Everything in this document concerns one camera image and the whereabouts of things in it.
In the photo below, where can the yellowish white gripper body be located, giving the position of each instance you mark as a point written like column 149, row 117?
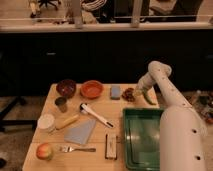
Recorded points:
column 137, row 92

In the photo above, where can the dark red grape bunch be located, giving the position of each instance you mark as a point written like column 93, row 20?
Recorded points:
column 128, row 95

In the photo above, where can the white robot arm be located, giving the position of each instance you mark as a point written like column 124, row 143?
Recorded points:
column 181, row 128

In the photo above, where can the green plastic tray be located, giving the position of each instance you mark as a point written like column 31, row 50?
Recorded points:
column 141, row 139

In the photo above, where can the blue sponge block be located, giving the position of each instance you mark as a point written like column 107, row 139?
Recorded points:
column 115, row 92

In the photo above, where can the orange clay bowl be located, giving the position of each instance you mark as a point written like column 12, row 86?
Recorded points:
column 91, row 89

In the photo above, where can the black rectangular case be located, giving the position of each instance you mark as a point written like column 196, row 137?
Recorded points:
column 111, row 146

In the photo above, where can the dark brown bowl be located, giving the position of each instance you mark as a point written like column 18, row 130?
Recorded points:
column 66, row 88

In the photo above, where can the grey blue folded cloth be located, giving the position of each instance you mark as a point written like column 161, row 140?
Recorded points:
column 80, row 134

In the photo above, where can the small metal cup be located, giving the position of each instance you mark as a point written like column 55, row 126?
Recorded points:
column 61, row 104

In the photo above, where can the silver fork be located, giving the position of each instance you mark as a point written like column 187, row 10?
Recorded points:
column 68, row 149

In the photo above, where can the white round cup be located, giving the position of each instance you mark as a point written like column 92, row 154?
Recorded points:
column 46, row 122

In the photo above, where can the red yellow apple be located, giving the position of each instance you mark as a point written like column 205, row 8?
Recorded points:
column 44, row 151

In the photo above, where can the black office chair base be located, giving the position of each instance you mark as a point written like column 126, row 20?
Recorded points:
column 4, row 123

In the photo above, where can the white handled peeler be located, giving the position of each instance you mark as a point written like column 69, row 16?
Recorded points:
column 87, row 109

